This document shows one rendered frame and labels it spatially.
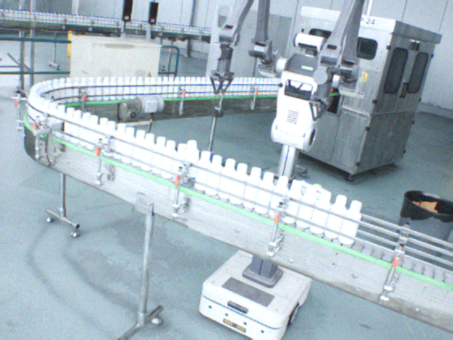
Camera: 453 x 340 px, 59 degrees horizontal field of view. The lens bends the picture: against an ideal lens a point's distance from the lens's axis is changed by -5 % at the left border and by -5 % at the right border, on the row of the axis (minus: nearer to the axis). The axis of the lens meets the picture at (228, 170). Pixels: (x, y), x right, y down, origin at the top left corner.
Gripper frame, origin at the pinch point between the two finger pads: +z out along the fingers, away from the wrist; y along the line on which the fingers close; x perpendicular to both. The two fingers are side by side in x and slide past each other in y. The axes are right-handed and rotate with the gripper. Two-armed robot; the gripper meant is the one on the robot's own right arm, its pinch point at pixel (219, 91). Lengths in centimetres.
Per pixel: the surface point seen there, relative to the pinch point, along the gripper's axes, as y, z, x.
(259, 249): 20, 55, 39
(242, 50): -554, 19, -253
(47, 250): -10, 140, -122
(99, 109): -62, 46, -128
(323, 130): -364, 83, -31
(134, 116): -80, 48, -109
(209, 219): 19, 50, 15
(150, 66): -322, 49, -281
